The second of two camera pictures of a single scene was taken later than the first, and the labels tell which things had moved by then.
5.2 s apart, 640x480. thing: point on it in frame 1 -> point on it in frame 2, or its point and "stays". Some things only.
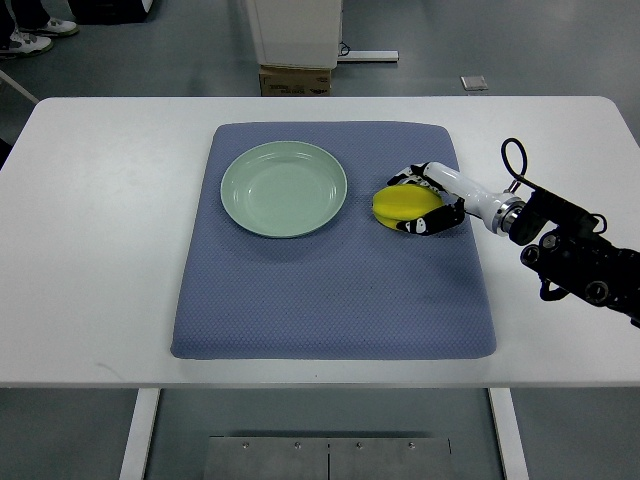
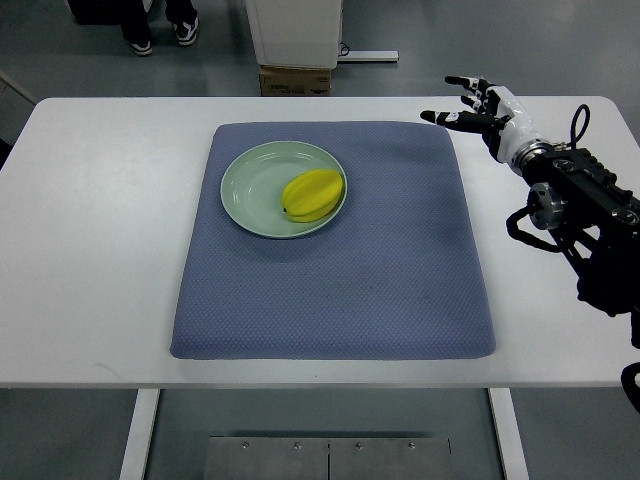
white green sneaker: (24, 45) -> (185, 23)
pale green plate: (283, 189) stays
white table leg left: (139, 442) stays
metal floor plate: (328, 458) stays
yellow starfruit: (394, 203) -> (312, 195)
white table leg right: (510, 433) stays
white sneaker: (58, 28) -> (140, 43)
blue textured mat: (350, 289) stays
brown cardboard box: (295, 82) stays
